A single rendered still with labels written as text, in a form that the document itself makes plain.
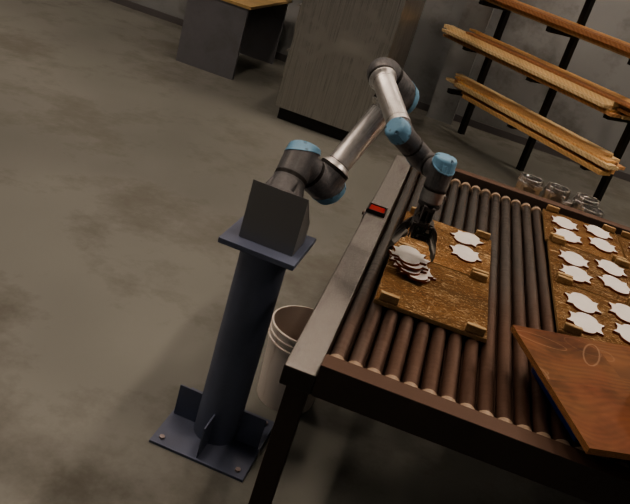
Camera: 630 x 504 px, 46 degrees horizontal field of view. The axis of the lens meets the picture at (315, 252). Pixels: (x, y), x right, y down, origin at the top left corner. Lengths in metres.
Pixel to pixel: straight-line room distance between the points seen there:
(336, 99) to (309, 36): 0.60
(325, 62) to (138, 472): 4.76
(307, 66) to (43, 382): 4.48
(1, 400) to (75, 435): 0.32
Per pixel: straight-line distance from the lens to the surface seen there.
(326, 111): 6.93
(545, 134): 7.32
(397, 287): 2.36
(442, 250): 2.75
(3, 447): 2.86
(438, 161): 2.30
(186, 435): 2.98
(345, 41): 6.80
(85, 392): 3.11
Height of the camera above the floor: 1.94
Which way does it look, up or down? 25 degrees down
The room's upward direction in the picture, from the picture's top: 17 degrees clockwise
